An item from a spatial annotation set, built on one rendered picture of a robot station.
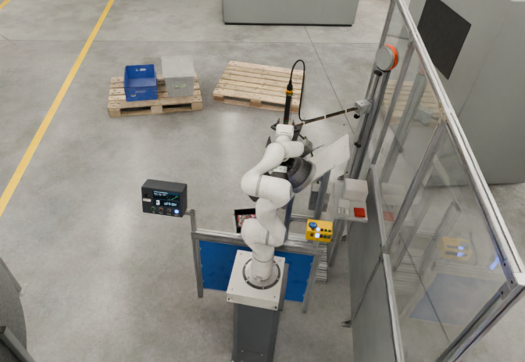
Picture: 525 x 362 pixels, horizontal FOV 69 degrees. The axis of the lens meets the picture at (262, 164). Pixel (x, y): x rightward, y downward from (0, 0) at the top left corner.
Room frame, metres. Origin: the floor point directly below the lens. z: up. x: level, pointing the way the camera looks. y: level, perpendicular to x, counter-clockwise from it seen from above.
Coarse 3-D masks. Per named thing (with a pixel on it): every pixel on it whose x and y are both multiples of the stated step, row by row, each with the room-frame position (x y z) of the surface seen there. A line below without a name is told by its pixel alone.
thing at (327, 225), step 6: (318, 222) 1.61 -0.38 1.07; (324, 222) 1.61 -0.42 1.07; (330, 222) 1.61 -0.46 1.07; (306, 228) 1.58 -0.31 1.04; (324, 228) 1.56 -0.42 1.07; (330, 228) 1.56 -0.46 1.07; (306, 234) 1.53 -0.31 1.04; (324, 234) 1.52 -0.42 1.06; (330, 234) 1.52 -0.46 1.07; (318, 240) 1.53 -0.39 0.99; (324, 240) 1.52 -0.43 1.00
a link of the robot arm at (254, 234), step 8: (248, 224) 1.24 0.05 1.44; (256, 224) 1.24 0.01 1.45; (248, 232) 1.21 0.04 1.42; (256, 232) 1.21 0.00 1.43; (264, 232) 1.21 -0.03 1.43; (248, 240) 1.20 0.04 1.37; (256, 240) 1.19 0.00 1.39; (264, 240) 1.18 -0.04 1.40; (256, 248) 1.20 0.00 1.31; (264, 248) 1.22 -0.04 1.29; (272, 248) 1.23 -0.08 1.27; (256, 256) 1.19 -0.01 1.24; (264, 256) 1.19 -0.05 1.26; (272, 256) 1.21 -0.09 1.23
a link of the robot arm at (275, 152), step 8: (272, 144) 1.33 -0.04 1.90; (280, 144) 1.35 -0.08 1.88; (264, 152) 1.31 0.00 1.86; (272, 152) 1.28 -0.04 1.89; (280, 152) 1.29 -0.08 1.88; (264, 160) 1.25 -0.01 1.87; (272, 160) 1.25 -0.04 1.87; (280, 160) 1.27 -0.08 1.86; (256, 168) 1.22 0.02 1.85; (264, 168) 1.23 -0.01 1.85; (272, 168) 1.25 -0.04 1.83; (248, 176) 1.19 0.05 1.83; (256, 176) 1.20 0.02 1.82; (240, 184) 1.19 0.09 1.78; (248, 184) 1.16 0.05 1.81; (256, 184) 1.16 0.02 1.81; (248, 192) 1.15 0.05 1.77; (256, 192) 1.14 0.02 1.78
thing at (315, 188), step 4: (312, 184) 2.20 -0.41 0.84; (316, 184) 2.20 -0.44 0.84; (312, 188) 2.14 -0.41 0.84; (316, 188) 2.15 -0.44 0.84; (328, 188) 2.16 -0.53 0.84; (312, 192) 2.12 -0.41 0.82; (316, 192) 2.11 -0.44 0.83; (328, 192) 2.11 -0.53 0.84; (312, 196) 2.12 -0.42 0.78; (316, 196) 2.11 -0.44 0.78; (328, 196) 2.11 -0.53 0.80; (312, 200) 2.12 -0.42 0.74; (324, 200) 2.11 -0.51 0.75; (328, 200) 2.11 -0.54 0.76; (312, 204) 2.12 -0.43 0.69; (324, 204) 2.11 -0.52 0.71; (308, 208) 2.12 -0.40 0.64; (312, 208) 2.12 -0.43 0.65; (324, 208) 2.11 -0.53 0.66
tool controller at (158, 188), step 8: (144, 184) 1.66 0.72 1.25; (152, 184) 1.67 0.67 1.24; (160, 184) 1.68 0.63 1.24; (168, 184) 1.69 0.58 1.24; (176, 184) 1.69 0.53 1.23; (184, 184) 1.70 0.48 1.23; (144, 192) 1.62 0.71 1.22; (152, 192) 1.61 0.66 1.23; (160, 192) 1.61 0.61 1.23; (168, 192) 1.61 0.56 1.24; (176, 192) 1.61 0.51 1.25; (184, 192) 1.65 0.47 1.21; (144, 200) 1.60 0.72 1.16; (152, 200) 1.60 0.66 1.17; (168, 200) 1.59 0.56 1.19; (176, 200) 1.59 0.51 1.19; (184, 200) 1.63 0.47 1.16; (144, 208) 1.59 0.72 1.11; (168, 208) 1.58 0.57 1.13; (176, 208) 1.58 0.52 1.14; (184, 208) 1.62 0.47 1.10; (176, 216) 1.56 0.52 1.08
